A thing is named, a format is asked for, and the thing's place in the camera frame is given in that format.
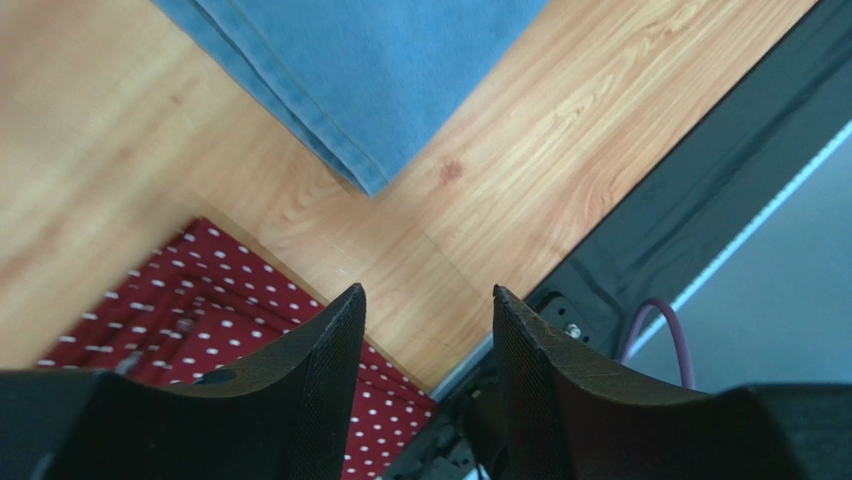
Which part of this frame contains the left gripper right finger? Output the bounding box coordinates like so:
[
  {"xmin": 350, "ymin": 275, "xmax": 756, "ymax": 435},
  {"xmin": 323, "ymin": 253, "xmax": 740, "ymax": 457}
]
[{"xmin": 493, "ymin": 286, "xmax": 851, "ymax": 479}]

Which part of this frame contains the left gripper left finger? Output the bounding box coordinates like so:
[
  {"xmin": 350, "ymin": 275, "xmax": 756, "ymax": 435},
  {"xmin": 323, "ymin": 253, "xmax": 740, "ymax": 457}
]
[{"xmin": 1, "ymin": 284, "xmax": 366, "ymax": 479}]

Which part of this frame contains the red polka dot skirt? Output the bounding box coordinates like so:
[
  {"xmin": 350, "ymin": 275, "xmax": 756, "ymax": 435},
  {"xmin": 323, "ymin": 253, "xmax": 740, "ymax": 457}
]
[{"xmin": 37, "ymin": 218, "xmax": 436, "ymax": 479}]

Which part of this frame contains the light blue denim skirt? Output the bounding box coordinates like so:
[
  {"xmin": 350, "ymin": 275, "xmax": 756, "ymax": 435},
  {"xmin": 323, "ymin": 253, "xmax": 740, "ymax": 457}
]
[{"xmin": 160, "ymin": 0, "xmax": 544, "ymax": 196}]

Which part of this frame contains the aluminium frame rail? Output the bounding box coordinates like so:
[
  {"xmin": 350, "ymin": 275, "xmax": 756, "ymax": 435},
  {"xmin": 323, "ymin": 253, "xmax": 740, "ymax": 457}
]
[{"xmin": 379, "ymin": 119, "xmax": 852, "ymax": 480}]

